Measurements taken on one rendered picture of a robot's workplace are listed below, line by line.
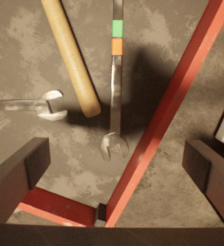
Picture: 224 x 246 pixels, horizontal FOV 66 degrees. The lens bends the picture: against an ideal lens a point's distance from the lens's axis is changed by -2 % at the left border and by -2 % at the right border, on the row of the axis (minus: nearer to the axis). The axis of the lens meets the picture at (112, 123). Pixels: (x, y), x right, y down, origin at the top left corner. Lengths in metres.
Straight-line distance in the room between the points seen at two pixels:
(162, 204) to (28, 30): 1.47
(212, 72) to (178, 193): 0.91
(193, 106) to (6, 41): 1.16
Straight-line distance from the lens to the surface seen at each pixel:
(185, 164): 0.17
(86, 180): 0.30
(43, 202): 0.31
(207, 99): 1.32
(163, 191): 1.49
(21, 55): 0.27
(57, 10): 0.24
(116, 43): 0.24
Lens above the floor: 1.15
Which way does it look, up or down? 74 degrees down
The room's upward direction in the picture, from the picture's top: 178 degrees counter-clockwise
